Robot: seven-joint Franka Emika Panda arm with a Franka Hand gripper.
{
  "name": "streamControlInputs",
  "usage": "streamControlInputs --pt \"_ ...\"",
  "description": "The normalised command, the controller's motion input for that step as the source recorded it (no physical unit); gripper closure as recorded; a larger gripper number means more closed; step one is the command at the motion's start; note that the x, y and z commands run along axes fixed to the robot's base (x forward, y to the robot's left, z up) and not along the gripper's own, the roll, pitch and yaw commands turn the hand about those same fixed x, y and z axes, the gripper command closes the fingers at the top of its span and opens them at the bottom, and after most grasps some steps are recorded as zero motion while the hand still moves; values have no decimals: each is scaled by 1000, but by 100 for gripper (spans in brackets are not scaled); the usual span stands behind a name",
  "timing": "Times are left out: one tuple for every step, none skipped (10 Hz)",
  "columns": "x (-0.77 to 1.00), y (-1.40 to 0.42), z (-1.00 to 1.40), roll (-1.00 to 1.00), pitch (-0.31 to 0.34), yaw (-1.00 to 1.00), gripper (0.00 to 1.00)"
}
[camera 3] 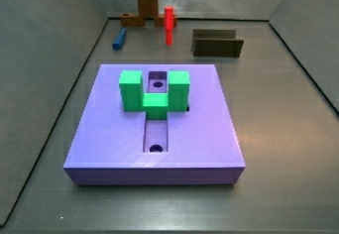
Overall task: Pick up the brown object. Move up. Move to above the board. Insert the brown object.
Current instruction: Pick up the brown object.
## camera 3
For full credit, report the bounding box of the purple base board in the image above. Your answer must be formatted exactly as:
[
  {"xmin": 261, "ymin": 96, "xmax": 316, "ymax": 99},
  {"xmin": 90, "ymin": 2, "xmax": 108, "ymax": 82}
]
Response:
[{"xmin": 64, "ymin": 64, "xmax": 245, "ymax": 185}]

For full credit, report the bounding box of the brown T-shaped block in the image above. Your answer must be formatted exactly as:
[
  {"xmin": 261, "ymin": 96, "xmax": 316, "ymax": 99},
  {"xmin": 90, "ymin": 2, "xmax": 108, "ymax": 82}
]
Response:
[{"xmin": 120, "ymin": 0, "xmax": 177, "ymax": 27}]

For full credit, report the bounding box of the red peg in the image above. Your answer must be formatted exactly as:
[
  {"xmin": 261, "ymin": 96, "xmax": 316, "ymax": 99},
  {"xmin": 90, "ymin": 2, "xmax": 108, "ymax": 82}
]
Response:
[{"xmin": 164, "ymin": 6, "xmax": 173, "ymax": 46}]

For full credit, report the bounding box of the blue peg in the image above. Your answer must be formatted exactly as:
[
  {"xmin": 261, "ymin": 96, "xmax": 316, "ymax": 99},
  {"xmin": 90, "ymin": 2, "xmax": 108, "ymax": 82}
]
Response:
[{"xmin": 112, "ymin": 29, "xmax": 126, "ymax": 51}]

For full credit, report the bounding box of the green U-shaped block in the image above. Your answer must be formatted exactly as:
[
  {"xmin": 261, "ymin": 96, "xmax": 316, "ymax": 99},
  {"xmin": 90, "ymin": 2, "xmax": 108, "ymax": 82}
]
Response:
[{"xmin": 118, "ymin": 70, "xmax": 191, "ymax": 120}]

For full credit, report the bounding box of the dark grey U-shaped block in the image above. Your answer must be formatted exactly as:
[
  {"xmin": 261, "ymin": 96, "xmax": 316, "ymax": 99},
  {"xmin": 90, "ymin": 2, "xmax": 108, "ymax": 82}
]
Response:
[{"xmin": 192, "ymin": 29, "xmax": 244, "ymax": 58}]

